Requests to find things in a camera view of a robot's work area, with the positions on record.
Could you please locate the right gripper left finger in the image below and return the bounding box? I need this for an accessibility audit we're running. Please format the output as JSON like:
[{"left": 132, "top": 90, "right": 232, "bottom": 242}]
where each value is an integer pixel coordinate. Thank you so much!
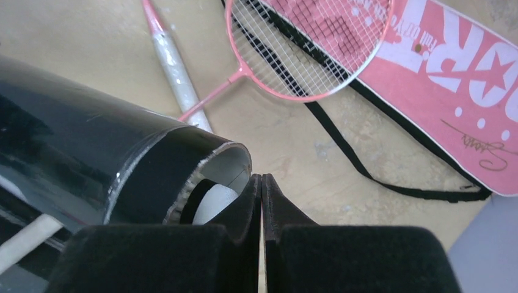
[{"left": 45, "top": 175, "right": 261, "bottom": 292}]

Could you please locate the pink sport racket bag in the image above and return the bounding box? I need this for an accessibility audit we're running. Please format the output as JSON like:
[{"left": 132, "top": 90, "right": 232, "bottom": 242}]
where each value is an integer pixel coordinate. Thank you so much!
[{"left": 357, "top": 1, "right": 517, "bottom": 197}]

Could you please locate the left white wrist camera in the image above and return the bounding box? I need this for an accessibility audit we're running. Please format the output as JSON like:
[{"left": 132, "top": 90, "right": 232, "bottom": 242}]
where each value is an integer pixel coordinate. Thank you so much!
[{"left": 1, "top": 214, "right": 63, "bottom": 274}]

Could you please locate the pink white badminton racket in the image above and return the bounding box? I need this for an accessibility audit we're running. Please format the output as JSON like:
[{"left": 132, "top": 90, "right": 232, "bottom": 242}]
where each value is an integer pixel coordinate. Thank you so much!
[{"left": 180, "top": 1, "right": 395, "bottom": 121}]

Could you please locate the black shuttlecock tube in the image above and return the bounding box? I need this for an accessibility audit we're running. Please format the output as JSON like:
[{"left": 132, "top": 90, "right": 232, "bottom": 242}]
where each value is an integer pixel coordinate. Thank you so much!
[{"left": 1, "top": 56, "right": 252, "bottom": 233}]

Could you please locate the white shuttlecock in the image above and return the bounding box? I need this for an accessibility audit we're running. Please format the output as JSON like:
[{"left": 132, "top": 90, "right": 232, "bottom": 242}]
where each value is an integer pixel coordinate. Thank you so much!
[{"left": 179, "top": 179, "right": 239, "bottom": 225}]

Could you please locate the pink badminton racket left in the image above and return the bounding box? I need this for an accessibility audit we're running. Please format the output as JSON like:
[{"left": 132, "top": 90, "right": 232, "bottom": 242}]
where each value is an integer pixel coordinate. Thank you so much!
[{"left": 141, "top": 0, "right": 199, "bottom": 114}]

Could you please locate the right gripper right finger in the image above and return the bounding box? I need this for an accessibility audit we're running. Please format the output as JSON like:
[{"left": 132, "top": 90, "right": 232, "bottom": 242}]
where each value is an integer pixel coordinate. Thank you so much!
[{"left": 262, "top": 174, "right": 461, "bottom": 292}]

